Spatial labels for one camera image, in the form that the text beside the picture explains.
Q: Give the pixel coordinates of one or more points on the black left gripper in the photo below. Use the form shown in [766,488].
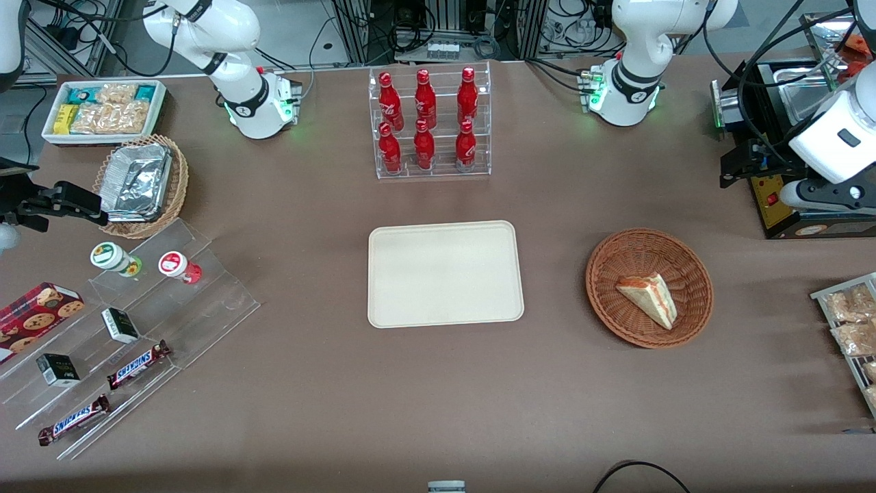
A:
[768,156]

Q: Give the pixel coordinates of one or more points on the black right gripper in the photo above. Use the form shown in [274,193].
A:
[15,198]

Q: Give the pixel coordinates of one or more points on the triangular sandwich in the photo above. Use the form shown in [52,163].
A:
[650,298]

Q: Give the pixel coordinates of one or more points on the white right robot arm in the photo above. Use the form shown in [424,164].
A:
[239,41]

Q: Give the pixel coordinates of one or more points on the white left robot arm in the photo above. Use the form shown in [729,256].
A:
[636,41]

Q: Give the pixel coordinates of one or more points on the oval tan wicker basket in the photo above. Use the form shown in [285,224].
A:
[179,178]

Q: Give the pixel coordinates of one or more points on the round brown wicker basket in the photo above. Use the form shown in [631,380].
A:
[616,301]

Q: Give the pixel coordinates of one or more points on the beige plastic tray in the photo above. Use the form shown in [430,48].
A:
[445,274]

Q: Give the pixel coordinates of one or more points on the black hot food display machine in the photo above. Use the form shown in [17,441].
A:
[777,213]

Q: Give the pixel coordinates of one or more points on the cup with green lid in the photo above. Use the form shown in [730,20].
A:
[109,256]

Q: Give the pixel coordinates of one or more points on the silver foil container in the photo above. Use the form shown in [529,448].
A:
[137,181]

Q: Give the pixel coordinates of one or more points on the steel food pan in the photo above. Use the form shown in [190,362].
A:
[804,96]

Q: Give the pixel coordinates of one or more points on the yellow snack packet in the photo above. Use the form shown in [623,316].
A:
[65,119]

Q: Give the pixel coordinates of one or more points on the clear bag of crackers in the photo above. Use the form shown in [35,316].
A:
[116,94]
[109,118]

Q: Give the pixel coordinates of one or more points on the teal snack packet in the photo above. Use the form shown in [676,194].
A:
[145,93]
[82,95]

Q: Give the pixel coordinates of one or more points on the cup with red lid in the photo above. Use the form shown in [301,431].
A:
[174,264]

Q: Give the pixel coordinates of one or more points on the red cookie box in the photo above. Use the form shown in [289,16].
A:
[34,318]

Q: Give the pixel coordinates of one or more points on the red sausage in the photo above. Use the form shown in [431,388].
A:
[857,46]
[857,68]

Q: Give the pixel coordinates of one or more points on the white snack bin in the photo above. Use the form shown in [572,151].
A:
[159,103]

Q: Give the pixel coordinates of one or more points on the small black box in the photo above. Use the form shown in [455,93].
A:
[58,370]
[120,325]

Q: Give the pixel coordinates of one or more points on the clear bag of pastry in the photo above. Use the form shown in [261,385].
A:
[871,397]
[848,305]
[870,371]
[855,339]

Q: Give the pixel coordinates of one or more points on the brown snickers bar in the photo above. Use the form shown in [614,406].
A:
[74,420]
[137,365]

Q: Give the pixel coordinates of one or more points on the clear acrylic step display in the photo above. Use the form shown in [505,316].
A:
[219,301]

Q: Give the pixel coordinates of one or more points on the red cola bottle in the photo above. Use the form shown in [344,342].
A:
[391,103]
[467,96]
[390,150]
[466,149]
[424,149]
[425,99]

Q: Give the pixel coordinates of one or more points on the clear acrylic bottle rack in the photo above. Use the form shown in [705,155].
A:
[443,168]

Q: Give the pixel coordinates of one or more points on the white power strip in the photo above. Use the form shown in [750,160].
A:
[442,50]

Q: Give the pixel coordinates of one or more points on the small grey device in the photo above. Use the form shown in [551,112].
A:
[446,487]

